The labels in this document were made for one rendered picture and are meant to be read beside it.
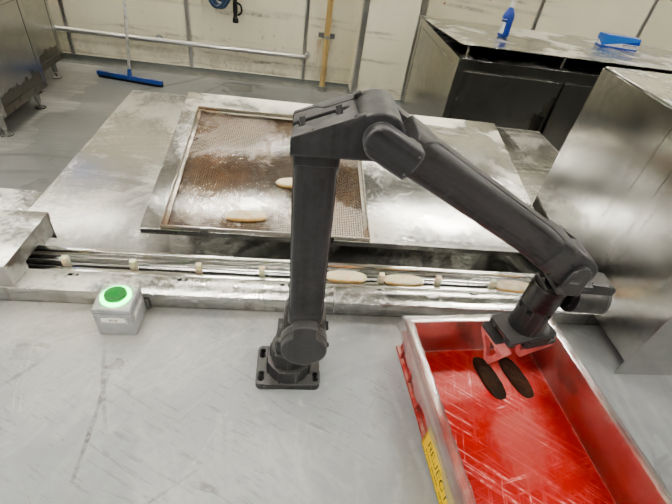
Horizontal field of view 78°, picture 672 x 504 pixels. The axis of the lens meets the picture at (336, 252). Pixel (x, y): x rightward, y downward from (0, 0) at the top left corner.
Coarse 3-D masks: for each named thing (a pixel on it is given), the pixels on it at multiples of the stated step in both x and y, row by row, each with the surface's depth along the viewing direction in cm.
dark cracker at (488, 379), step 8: (480, 360) 87; (480, 368) 85; (488, 368) 85; (480, 376) 84; (488, 376) 84; (496, 376) 84; (488, 384) 83; (496, 384) 83; (496, 392) 82; (504, 392) 82
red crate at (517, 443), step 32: (448, 352) 88; (480, 352) 90; (512, 352) 91; (448, 384) 82; (480, 384) 83; (544, 384) 85; (416, 416) 76; (448, 416) 77; (480, 416) 78; (512, 416) 79; (544, 416) 80; (480, 448) 73; (512, 448) 74; (544, 448) 75; (576, 448) 76; (480, 480) 69; (512, 480) 70; (544, 480) 70; (576, 480) 71
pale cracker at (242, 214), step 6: (234, 210) 103; (240, 210) 103; (246, 210) 103; (252, 210) 104; (258, 210) 104; (228, 216) 102; (234, 216) 102; (240, 216) 102; (246, 216) 102; (252, 216) 102; (258, 216) 103; (264, 216) 103
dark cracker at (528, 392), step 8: (504, 360) 88; (504, 368) 86; (512, 368) 86; (512, 376) 85; (520, 376) 85; (512, 384) 84; (520, 384) 83; (528, 384) 84; (520, 392) 83; (528, 392) 82
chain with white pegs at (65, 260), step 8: (64, 256) 89; (32, 264) 91; (40, 264) 91; (48, 264) 91; (56, 264) 91; (64, 264) 90; (136, 264) 92; (200, 264) 93; (184, 272) 94; (192, 272) 95; (200, 272) 93; (208, 272) 95; (264, 272) 95; (440, 280) 99; (496, 280) 101; (496, 288) 104
